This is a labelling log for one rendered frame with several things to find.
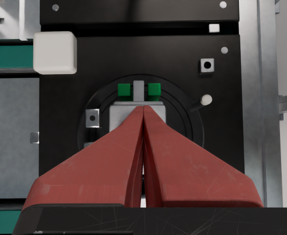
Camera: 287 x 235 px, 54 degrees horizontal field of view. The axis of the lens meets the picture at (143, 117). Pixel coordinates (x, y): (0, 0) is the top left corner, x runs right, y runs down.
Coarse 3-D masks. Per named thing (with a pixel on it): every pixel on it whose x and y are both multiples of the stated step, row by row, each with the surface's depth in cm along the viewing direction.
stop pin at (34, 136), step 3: (30, 132) 34; (33, 132) 34; (36, 132) 34; (30, 135) 33; (33, 135) 33; (36, 135) 33; (30, 138) 33; (33, 138) 33; (36, 138) 33; (30, 141) 33; (33, 141) 33; (36, 141) 33
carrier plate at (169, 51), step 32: (96, 64) 33; (128, 64) 33; (160, 64) 33; (192, 64) 33; (224, 64) 33; (64, 96) 33; (192, 96) 33; (224, 96) 33; (64, 128) 33; (224, 128) 33; (64, 160) 33; (224, 160) 33
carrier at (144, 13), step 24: (48, 0) 34; (72, 0) 34; (96, 0) 34; (120, 0) 34; (144, 0) 34; (168, 0) 34; (192, 0) 34; (216, 0) 34; (48, 24) 34; (72, 24) 34; (96, 24) 34; (120, 24) 34; (144, 24) 34; (168, 24) 34; (192, 24) 34
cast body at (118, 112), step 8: (136, 88) 26; (136, 96) 26; (120, 104) 22; (128, 104) 22; (136, 104) 22; (144, 104) 22; (152, 104) 22; (160, 104) 22; (112, 112) 22; (120, 112) 22; (128, 112) 22; (160, 112) 22; (112, 120) 22; (120, 120) 22; (112, 128) 22
